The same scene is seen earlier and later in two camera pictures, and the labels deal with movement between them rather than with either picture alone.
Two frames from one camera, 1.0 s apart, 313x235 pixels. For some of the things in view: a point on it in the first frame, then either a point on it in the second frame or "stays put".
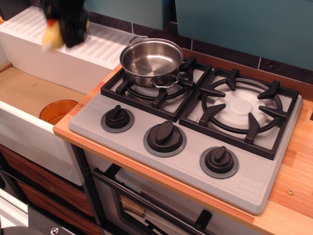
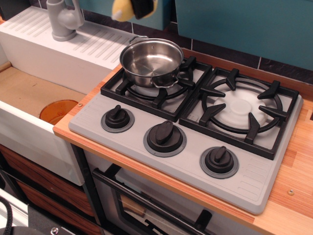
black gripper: (73, 15) to (142, 7)
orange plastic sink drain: (55, 111) stays put
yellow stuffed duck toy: (53, 37) to (122, 11)
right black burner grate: (241, 112) stays put
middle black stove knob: (164, 139) stays put
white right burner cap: (238, 104) stays put
